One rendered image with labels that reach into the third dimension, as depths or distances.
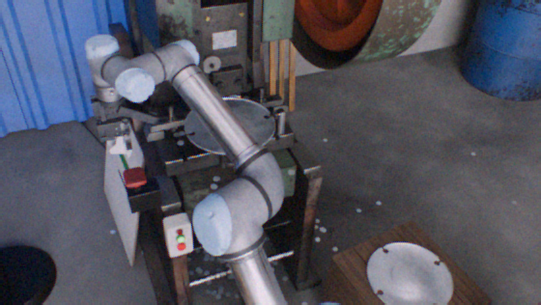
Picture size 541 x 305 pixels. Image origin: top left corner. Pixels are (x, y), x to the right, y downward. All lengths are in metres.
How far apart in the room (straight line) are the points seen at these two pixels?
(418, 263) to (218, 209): 1.01
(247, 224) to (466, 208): 1.74
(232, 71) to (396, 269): 0.88
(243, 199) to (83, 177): 1.71
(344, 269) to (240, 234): 0.81
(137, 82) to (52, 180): 1.61
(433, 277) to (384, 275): 0.17
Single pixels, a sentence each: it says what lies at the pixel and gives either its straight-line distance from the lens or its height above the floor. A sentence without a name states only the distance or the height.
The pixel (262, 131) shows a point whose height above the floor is 0.78.
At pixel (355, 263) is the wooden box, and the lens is 1.86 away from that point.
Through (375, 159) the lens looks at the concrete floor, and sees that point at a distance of 2.80.
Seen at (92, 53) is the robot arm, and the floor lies 1.19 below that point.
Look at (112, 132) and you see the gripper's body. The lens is 1.40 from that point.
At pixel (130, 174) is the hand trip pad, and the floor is 0.76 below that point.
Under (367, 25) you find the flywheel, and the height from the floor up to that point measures 1.17.
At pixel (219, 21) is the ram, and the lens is 1.51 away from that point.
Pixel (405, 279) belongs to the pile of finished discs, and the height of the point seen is 0.36.
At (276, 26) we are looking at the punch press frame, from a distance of 1.53.
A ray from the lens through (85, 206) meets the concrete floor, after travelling 2.57.
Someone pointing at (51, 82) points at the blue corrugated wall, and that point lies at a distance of 2.92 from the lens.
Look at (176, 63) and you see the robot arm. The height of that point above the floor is 1.16.
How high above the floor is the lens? 1.81
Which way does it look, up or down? 42 degrees down
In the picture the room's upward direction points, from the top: 3 degrees clockwise
